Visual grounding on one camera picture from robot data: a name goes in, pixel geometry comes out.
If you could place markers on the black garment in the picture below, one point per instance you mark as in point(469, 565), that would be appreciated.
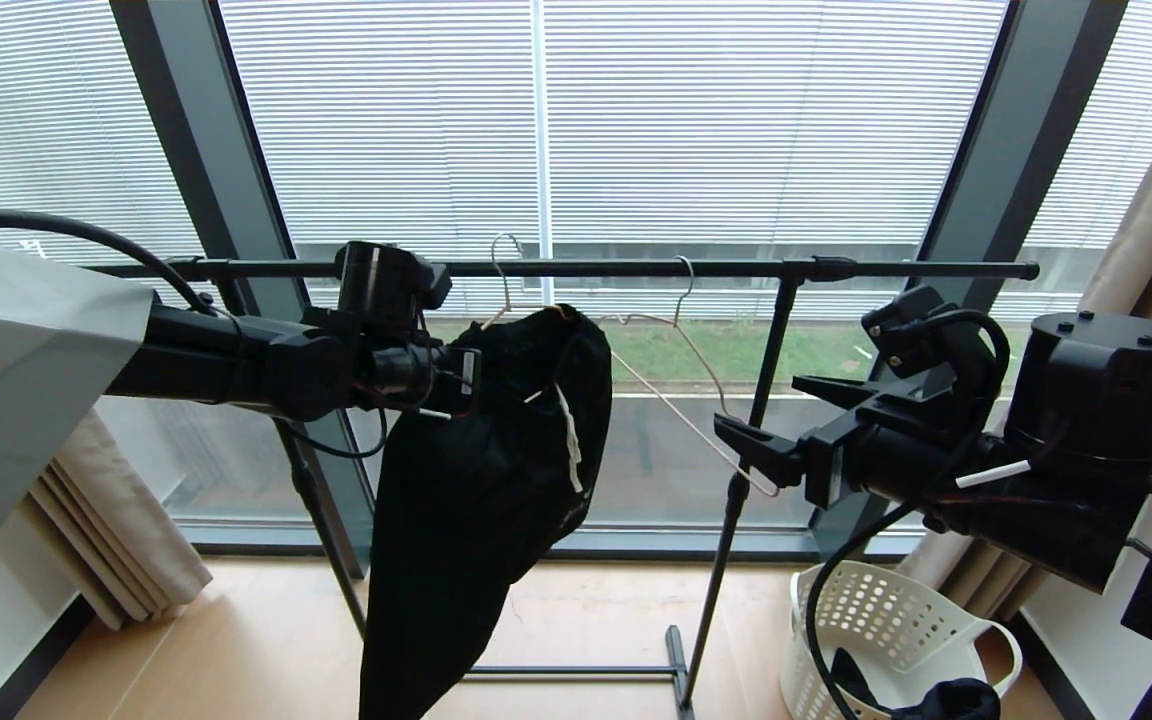
point(946, 700)

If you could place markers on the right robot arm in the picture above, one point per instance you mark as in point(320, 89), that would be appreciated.
point(1096, 400)

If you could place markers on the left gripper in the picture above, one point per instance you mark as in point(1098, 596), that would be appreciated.
point(426, 375)

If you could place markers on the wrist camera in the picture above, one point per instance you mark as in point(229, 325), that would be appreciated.
point(921, 335)
point(386, 285)

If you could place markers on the window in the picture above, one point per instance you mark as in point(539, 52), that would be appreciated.
point(736, 120)

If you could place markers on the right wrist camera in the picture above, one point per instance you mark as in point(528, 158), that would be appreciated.
point(921, 335)

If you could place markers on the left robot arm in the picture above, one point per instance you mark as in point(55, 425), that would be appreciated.
point(36, 380)

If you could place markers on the black clothes rack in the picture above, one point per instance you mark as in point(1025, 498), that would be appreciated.
point(636, 268)

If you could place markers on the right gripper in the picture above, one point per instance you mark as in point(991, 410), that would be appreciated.
point(876, 460)

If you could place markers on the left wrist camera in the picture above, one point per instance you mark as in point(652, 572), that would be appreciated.
point(386, 285)

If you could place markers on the pink clothes hanger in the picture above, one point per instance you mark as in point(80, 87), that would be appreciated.
point(696, 425)
point(508, 290)

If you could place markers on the white laundry basket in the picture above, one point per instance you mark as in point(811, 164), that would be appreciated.
point(886, 610)

